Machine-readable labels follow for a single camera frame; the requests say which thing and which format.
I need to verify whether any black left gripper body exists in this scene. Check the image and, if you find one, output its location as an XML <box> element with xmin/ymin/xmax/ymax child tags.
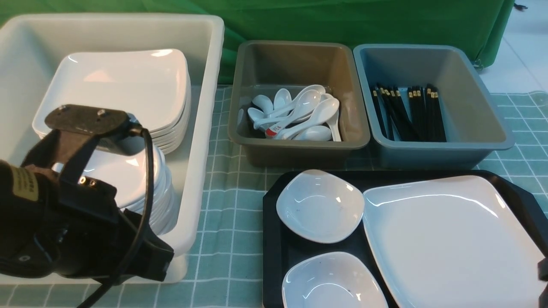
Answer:
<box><xmin>0</xmin><ymin>104</ymin><xmax>174</xmax><ymax>284</ymax></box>

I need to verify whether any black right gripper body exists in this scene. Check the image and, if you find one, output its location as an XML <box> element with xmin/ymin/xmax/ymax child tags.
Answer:
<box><xmin>537</xmin><ymin>258</ymin><xmax>548</xmax><ymax>308</ymax></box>

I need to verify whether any large white square plate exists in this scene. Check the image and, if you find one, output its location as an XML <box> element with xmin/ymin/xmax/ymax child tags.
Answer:
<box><xmin>363</xmin><ymin>175</ymin><xmax>546</xmax><ymax>308</ymax></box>

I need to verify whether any white bowl tray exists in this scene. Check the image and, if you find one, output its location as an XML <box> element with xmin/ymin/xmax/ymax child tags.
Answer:
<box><xmin>276</xmin><ymin>169</ymin><xmax>365</xmax><ymax>244</ymax></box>
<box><xmin>282</xmin><ymin>252</ymin><xmax>389</xmax><ymax>308</ymax></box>

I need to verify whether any black chopstick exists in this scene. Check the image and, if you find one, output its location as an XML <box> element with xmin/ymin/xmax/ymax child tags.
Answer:
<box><xmin>377</xmin><ymin>83</ymin><xmax>399</xmax><ymax>141</ymax></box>
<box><xmin>379</xmin><ymin>86</ymin><xmax>421</xmax><ymax>142</ymax></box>

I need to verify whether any white ceramic spoon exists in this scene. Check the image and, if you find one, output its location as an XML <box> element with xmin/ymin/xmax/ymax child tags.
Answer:
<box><xmin>265</xmin><ymin>89</ymin><xmax>321</xmax><ymax>139</ymax></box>

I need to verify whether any stack of white bowls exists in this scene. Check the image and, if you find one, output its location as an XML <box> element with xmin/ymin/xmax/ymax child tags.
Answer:
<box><xmin>82</xmin><ymin>146</ymin><xmax>177</xmax><ymax>235</ymax></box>

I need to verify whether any blue-grey plastic bin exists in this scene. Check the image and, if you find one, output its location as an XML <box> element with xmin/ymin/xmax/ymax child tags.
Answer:
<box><xmin>354</xmin><ymin>44</ymin><xmax>515</xmax><ymax>170</ymax></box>

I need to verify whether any stack of white square plates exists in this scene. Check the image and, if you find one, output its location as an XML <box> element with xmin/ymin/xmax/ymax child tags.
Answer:
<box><xmin>32</xmin><ymin>49</ymin><xmax>192</xmax><ymax>154</ymax></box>

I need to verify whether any large white plastic tub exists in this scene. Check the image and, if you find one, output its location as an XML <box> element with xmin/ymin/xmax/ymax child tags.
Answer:
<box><xmin>0</xmin><ymin>12</ymin><xmax>224</xmax><ymax>284</ymax></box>

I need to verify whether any green checked tablecloth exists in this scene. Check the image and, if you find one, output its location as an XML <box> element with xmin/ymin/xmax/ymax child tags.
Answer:
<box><xmin>0</xmin><ymin>85</ymin><xmax>548</xmax><ymax>308</ymax></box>

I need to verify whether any bundle of black chopsticks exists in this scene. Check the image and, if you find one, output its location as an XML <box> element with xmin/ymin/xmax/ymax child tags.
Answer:
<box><xmin>369</xmin><ymin>84</ymin><xmax>447</xmax><ymax>142</ymax></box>

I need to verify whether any black serving tray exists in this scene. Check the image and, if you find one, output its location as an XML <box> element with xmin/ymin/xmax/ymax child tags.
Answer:
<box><xmin>262</xmin><ymin>170</ymin><xmax>548</xmax><ymax>308</ymax></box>

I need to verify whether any green backdrop cloth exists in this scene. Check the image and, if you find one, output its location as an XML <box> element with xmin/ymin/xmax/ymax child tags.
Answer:
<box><xmin>1</xmin><ymin>0</ymin><xmax>514</xmax><ymax>84</ymax></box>

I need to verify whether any brown plastic bin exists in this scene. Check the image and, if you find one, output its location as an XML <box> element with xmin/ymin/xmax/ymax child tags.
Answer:
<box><xmin>227</xmin><ymin>41</ymin><xmax>371</xmax><ymax>169</ymax></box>

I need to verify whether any pile of white spoons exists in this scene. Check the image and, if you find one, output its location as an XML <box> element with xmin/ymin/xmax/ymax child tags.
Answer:
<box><xmin>237</xmin><ymin>85</ymin><xmax>342</xmax><ymax>142</ymax></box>

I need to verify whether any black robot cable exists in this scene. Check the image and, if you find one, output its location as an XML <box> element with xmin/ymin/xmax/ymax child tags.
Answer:
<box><xmin>76</xmin><ymin>126</ymin><xmax>155</xmax><ymax>308</ymax></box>

